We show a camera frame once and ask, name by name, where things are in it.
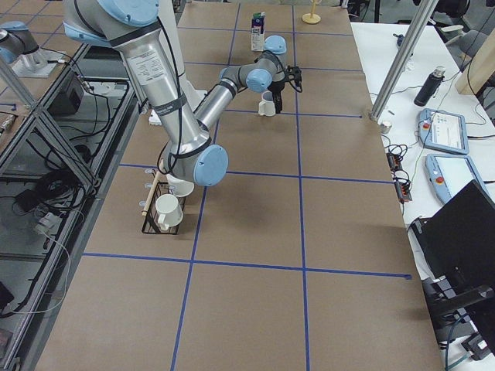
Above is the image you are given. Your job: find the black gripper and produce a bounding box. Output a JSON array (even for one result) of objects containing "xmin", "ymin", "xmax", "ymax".
[{"xmin": 268, "ymin": 83, "xmax": 285, "ymax": 114}]

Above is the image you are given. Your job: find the white mug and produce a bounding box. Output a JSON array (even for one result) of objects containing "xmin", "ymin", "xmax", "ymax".
[{"xmin": 258, "ymin": 90, "xmax": 276, "ymax": 117}]

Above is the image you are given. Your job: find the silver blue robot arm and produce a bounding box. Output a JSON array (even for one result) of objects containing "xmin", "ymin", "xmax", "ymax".
[
  {"xmin": 1, "ymin": 21, "xmax": 67, "ymax": 78},
  {"xmin": 63, "ymin": 1, "xmax": 287, "ymax": 186}
]

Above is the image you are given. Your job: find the milk carton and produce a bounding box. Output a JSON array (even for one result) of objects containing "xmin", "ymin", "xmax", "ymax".
[{"xmin": 251, "ymin": 12, "xmax": 265, "ymax": 52}]

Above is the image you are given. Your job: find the white cup rear in rack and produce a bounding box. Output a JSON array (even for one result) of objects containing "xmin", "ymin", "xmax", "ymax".
[{"xmin": 166, "ymin": 174, "xmax": 195, "ymax": 198}]

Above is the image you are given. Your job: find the white cup in rack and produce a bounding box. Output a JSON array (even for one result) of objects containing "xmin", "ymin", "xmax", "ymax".
[
  {"xmin": 155, "ymin": 194, "xmax": 183, "ymax": 230},
  {"xmin": 166, "ymin": 174, "xmax": 195, "ymax": 198}
]

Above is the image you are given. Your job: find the white cup front in rack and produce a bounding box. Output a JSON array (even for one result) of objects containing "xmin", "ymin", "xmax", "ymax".
[{"xmin": 155, "ymin": 194, "xmax": 183, "ymax": 230}]

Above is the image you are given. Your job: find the wooden mug tree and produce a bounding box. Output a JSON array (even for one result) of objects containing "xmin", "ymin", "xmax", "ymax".
[{"xmin": 302, "ymin": 0, "xmax": 321, "ymax": 25}]

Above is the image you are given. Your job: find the small metal cap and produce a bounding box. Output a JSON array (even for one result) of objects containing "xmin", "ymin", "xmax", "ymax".
[{"xmin": 379, "ymin": 121, "xmax": 392, "ymax": 134}]

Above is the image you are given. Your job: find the black usb hub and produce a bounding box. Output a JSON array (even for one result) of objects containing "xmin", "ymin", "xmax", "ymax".
[{"xmin": 386, "ymin": 152, "xmax": 412, "ymax": 204}]

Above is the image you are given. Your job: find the black water bottle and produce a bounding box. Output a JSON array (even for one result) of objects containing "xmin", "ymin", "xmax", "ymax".
[{"xmin": 414, "ymin": 66, "xmax": 446, "ymax": 107}]

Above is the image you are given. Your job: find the far teach pendant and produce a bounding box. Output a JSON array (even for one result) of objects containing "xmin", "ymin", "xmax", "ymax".
[{"xmin": 418, "ymin": 108, "xmax": 469, "ymax": 155}]

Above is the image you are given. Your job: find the teach pendant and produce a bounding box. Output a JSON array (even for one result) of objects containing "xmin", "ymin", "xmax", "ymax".
[
  {"xmin": 425, "ymin": 154, "xmax": 488, "ymax": 204},
  {"xmin": 418, "ymin": 108, "xmax": 469, "ymax": 155}
]

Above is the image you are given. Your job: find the near teach pendant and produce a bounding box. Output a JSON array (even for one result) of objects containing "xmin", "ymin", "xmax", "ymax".
[{"xmin": 425, "ymin": 154, "xmax": 488, "ymax": 204}]

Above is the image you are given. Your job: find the black monitor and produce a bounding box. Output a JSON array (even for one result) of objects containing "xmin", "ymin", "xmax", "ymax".
[{"xmin": 411, "ymin": 180, "xmax": 494, "ymax": 294}]

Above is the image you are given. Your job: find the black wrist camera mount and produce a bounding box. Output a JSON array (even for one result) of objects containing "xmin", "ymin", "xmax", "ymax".
[{"xmin": 285, "ymin": 66, "xmax": 303, "ymax": 93}]

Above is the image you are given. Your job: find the aluminium frame post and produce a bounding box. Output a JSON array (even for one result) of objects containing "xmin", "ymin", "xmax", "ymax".
[{"xmin": 369, "ymin": 0, "xmax": 439, "ymax": 121}]

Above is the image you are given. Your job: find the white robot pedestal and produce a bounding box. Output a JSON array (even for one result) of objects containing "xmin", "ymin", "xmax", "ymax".
[{"xmin": 159, "ymin": 0, "xmax": 207, "ymax": 111}]

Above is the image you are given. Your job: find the black wire cup rack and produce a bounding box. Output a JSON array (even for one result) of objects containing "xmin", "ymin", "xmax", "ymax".
[{"xmin": 141, "ymin": 160, "xmax": 194, "ymax": 235}]

